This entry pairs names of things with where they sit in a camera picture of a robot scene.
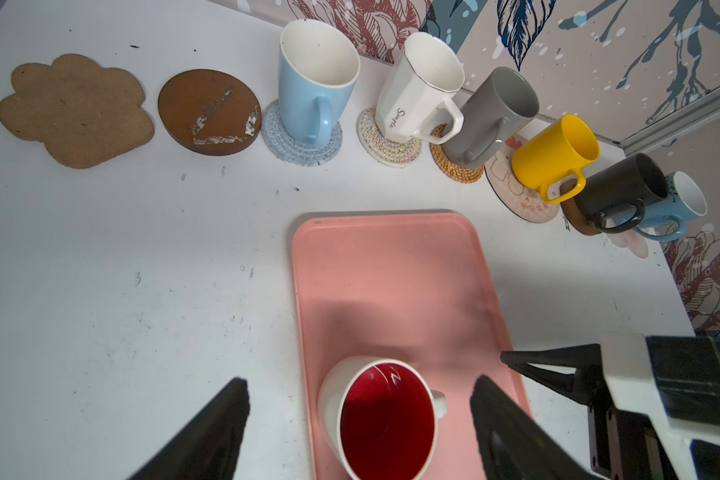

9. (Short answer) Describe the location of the grey mug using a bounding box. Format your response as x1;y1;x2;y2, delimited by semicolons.
442;67;540;170

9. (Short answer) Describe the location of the pink flower shaped coaster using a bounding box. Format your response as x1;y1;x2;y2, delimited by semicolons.
605;223;716;260

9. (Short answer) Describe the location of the multicolour zigzag woven coaster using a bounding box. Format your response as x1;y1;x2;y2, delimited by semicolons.
357;107;422;168

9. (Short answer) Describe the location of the tan paw shaped coaster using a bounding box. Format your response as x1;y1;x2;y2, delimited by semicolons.
0;53;155;169

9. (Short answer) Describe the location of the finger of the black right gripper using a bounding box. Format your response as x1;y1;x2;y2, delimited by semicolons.
500;344;603;405

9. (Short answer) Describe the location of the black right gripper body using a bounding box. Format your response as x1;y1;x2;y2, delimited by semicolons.
587;383;720;480

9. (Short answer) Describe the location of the round bunny print coaster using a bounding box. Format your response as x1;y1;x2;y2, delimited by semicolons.
484;133;560;224

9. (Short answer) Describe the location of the brown rattan woven coaster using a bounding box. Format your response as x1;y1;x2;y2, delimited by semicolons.
429;143;485;184

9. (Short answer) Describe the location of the black mug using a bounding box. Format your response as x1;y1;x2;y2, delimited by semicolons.
574;153;669;234

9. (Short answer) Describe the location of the pink rectangular tray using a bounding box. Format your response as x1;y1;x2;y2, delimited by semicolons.
291;213;530;479

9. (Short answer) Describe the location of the white faceted mug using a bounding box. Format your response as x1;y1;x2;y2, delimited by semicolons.
375;32;465;145

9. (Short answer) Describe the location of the dark brown glossy coaster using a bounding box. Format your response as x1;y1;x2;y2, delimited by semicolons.
157;69;263;156

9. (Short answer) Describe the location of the red interior white mug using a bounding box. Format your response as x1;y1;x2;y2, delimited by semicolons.
317;356;448;479

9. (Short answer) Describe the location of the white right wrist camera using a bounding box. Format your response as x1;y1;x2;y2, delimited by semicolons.
601;333;720;479

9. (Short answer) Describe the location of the yellow mug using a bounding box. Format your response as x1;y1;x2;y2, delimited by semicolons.
511;114;600;204

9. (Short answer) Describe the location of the white blue handled mug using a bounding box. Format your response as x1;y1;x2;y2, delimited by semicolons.
634;171;708;242

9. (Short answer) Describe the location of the grey round felt coaster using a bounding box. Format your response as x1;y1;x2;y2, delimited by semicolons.
261;100;343;167

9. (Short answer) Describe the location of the light blue mug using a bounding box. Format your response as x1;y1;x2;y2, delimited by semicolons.
278;19;361;148

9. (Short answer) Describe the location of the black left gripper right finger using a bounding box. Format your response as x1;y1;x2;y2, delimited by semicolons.
470;375;595;479

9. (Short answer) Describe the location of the brown round wooden coaster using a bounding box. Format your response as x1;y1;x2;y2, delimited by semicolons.
560;178;601;237

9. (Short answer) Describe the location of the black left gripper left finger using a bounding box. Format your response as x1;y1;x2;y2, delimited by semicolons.
132;377;250;479

